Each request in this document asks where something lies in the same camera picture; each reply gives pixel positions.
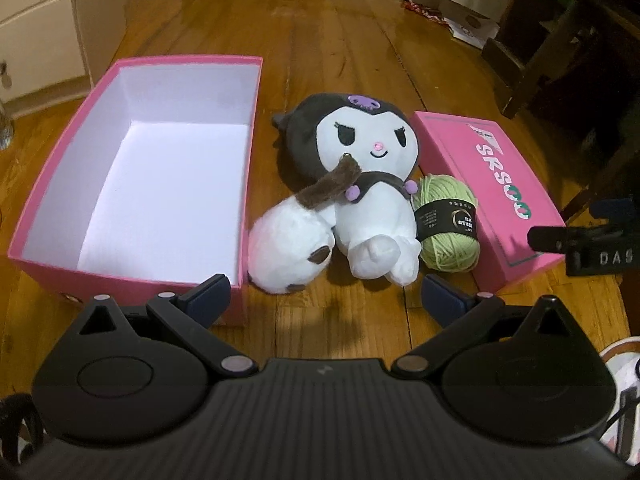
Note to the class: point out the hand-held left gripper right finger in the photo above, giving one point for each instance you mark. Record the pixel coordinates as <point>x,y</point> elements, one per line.
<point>440,297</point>

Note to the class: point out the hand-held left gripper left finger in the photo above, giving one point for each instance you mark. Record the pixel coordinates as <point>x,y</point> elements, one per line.
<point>212,297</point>

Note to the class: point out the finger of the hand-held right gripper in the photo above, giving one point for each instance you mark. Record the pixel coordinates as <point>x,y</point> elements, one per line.
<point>550,238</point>

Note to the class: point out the green yarn ball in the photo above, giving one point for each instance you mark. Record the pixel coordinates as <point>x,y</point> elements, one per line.
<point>445,255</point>

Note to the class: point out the white plush dog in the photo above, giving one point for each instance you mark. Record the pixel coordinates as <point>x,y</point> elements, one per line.
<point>285,240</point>

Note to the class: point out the pink box lid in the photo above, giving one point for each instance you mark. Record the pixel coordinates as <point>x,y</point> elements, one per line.
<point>450,135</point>

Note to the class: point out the pink cardboard box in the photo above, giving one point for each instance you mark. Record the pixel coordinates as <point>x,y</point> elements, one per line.
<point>150,160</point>

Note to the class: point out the black and white plush toy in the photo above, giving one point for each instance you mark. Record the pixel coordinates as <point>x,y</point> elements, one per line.
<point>370,135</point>

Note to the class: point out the wooden desktop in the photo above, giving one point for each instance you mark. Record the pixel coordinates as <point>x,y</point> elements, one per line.
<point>320,35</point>

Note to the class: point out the dark wooden chair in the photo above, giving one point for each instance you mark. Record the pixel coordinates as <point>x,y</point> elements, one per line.
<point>560,60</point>

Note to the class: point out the white printed paper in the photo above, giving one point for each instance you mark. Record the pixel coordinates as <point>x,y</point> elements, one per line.
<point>472,32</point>

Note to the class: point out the red wrapper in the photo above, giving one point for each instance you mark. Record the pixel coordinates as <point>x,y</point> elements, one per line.
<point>425,11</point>

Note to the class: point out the white cabinet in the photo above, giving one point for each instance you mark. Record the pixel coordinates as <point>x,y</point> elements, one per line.
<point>40,35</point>

